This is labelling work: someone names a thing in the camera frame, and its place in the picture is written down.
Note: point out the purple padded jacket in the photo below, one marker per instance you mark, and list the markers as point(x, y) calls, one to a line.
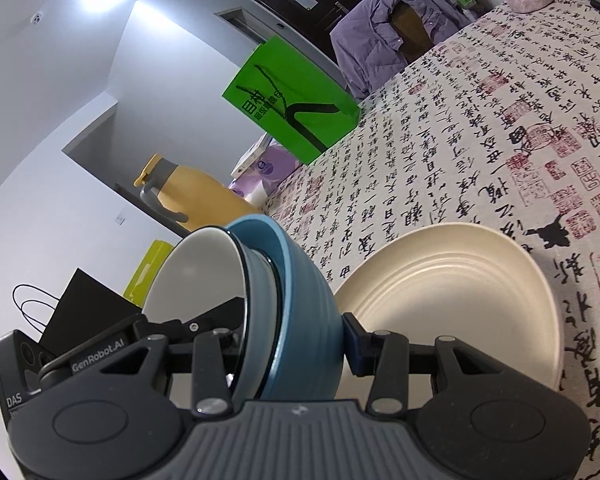
point(365, 35)

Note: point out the purple tissue pack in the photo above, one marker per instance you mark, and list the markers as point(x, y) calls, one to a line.
point(270, 170)

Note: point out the yellow-green snack bag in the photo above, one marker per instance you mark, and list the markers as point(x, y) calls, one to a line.
point(147, 270)

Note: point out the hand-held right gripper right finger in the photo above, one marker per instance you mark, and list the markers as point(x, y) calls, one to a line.
point(352, 347)

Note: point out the yellow thermos jug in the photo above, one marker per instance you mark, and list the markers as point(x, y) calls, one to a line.
point(215, 205)

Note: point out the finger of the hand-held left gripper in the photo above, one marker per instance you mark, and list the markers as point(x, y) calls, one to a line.
point(180, 327)

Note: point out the small white black-rimmed bowl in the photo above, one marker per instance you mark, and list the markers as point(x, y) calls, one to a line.
point(200, 280)

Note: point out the calligraphy print tablecloth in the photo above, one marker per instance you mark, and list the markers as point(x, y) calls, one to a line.
point(480, 135)

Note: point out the blue ribbed bowl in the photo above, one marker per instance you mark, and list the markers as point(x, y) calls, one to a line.
point(310, 320)

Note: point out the flat white cardboard box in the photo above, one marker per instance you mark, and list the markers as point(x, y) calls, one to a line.
point(250, 157)

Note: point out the black paper bag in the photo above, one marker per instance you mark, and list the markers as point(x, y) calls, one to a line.
point(90, 300)

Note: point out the green paper bag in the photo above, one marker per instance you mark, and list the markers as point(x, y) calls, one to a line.
point(280, 75)

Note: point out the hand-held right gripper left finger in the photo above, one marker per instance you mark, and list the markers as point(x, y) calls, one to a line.
point(215, 370)

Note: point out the cream ribbed plate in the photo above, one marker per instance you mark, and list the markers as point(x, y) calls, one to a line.
point(455, 300)

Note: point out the brown wooden chair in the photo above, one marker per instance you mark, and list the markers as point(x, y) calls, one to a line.
point(410, 27)

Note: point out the white smoke detector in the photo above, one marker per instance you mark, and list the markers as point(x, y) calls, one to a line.
point(37, 17)

